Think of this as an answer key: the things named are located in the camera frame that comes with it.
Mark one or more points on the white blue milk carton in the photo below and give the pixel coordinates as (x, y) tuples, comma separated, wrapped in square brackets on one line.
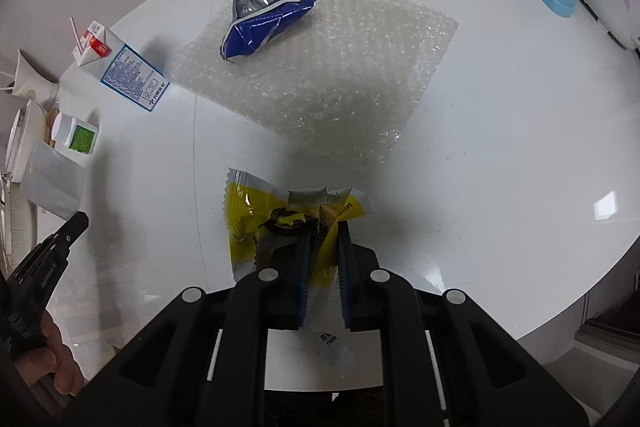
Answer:
[(125, 74)]

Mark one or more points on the person's left hand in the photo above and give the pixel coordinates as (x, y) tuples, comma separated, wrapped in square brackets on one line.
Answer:
[(55, 357)]

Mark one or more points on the wooden coaster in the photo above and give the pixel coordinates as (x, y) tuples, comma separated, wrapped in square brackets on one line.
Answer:
[(50, 127)]

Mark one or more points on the yellow snack wrapper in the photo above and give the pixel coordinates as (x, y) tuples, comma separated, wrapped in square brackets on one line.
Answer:
[(245, 217)]

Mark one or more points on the blue foil snack bag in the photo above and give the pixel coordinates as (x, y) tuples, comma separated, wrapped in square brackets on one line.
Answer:
[(260, 27)]

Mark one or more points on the bubble wrap sheet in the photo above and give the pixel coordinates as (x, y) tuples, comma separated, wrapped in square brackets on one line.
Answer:
[(350, 72)]

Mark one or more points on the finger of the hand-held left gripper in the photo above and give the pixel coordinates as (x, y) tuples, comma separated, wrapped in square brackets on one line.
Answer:
[(72, 232)]

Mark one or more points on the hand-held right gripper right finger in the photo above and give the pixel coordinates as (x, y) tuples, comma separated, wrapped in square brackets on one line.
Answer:
[(347, 277)]

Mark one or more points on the white flared cup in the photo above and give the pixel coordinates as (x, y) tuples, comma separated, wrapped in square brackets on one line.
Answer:
[(32, 82)]

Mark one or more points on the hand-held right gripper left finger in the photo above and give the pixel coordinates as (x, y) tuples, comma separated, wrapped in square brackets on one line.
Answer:
[(302, 277)]

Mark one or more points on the white bowl black rim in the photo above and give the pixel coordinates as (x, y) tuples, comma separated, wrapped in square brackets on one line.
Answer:
[(22, 147)]

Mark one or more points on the white pill bottle green label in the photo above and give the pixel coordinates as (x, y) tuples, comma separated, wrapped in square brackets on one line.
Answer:
[(80, 137)]

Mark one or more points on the small clear plastic bag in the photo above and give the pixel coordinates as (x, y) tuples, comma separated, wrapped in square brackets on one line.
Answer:
[(52, 179)]

